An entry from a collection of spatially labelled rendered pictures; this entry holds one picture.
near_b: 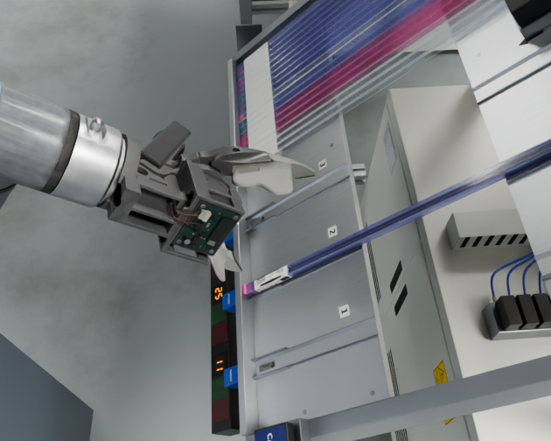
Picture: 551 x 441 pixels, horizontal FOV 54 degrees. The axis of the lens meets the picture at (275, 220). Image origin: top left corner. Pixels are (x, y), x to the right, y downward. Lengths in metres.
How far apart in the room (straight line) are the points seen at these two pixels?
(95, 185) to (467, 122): 0.83
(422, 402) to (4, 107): 0.45
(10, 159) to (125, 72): 1.73
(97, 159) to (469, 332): 0.63
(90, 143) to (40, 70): 1.82
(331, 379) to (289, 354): 0.07
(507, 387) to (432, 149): 0.64
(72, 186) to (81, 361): 1.13
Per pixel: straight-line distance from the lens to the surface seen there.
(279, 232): 0.77
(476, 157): 1.10
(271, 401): 0.70
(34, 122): 0.47
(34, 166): 0.47
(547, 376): 0.52
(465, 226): 0.94
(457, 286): 0.93
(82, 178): 0.47
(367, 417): 0.60
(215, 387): 0.80
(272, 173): 0.55
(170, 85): 2.09
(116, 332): 1.58
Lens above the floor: 1.42
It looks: 58 degrees down
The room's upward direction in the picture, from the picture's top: straight up
